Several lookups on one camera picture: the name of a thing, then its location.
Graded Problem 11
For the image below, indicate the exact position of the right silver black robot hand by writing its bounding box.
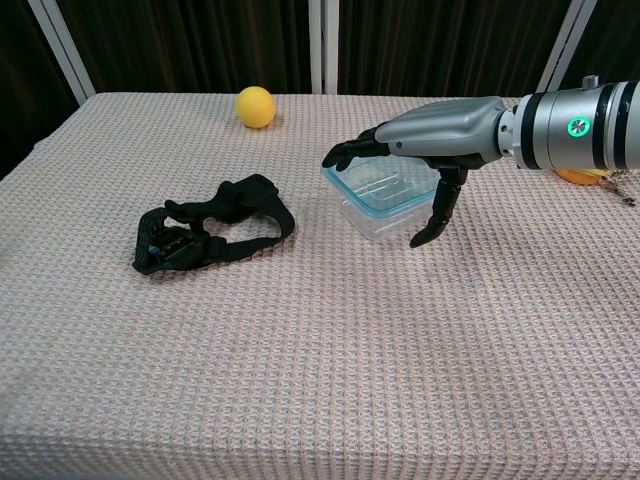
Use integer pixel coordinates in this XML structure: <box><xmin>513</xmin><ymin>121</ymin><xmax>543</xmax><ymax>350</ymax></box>
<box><xmin>321</xmin><ymin>96</ymin><xmax>506</xmax><ymax>249</ymax></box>

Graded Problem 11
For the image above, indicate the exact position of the blue transparent lid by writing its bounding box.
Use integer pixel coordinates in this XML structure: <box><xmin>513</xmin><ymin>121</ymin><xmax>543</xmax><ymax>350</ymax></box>
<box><xmin>321</xmin><ymin>155</ymin><xmax>439</xmax><ymax>217</ymax></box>

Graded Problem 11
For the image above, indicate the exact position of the clear plastic container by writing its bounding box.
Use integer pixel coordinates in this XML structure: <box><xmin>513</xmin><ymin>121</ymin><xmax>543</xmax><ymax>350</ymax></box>
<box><xmin>324</xmin><ymin>164</ymin><xmax>437</xmax><ymax>243</ymax></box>

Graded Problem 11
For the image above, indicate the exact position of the dark brown ribbed curtain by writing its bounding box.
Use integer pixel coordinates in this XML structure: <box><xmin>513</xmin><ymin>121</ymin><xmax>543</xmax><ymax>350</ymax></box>
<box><xmin>0</xmin><ymin>0</ymin><xmax>81</xmax><ymax>181</ymax></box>
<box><xmin>557</xmin><ymin>0</ymin><xmax>640</xmax><ymax>94</ymax></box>
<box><xmin>337</xmin><ymin>0</ymin><xmax>571</xmax><ymax>99</ymax></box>
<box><xmin>57</xmin><ymin>0</ymin><xmax>314</xmax><ymax>95</ymax></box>

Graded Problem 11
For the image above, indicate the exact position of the orange tape measure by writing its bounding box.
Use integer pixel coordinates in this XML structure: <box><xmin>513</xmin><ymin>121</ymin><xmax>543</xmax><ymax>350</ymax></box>
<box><xmin>554</xmin><ymin>167</ymin><xmax>612</xmax><ymax>187</ymax></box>

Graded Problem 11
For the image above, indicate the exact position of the yellow foam ball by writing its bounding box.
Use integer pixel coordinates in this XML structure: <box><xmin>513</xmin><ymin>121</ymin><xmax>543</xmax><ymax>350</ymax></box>
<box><xmin>235</xmin><ymin>86</ymin><xmax>277</xmax><ymax>130</ymax></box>

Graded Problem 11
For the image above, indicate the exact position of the pink waffle-weave tablecloth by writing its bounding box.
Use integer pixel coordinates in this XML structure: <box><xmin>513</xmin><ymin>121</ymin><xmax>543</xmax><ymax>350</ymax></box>
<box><xmin>0</xmin><ymin>92</ymin><xmax>640</xmax><ymax>480</ymax></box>

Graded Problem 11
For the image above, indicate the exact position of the white aluminium frame post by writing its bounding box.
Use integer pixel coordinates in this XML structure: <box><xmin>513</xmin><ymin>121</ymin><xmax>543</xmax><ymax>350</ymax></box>
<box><xmin>534</xmin><ymin>0</ymin><xmax>599</xmax><ymax>99</ymax></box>
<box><xmin>27</xmin><ymin>0</ymin><xmax>96</xmax><ymax>105</ymax></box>
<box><xmin>308</xmin><ymin>0</ymin><xmax>340</xmax><ymax>95</ymax></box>

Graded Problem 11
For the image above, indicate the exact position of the speckled braided cord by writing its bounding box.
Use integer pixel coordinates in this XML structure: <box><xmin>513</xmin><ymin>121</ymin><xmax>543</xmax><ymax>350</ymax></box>
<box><xmin>597</xmin><ymin>169</ymin><xmax>639</xmax><ymax>207</ymax></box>

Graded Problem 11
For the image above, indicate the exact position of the black strap harness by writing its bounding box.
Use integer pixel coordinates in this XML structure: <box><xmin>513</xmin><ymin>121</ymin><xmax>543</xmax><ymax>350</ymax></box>
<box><xmin>131</xmin><ymin>173</ymin><xmax>296</xmax><ymax>275</ymax></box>

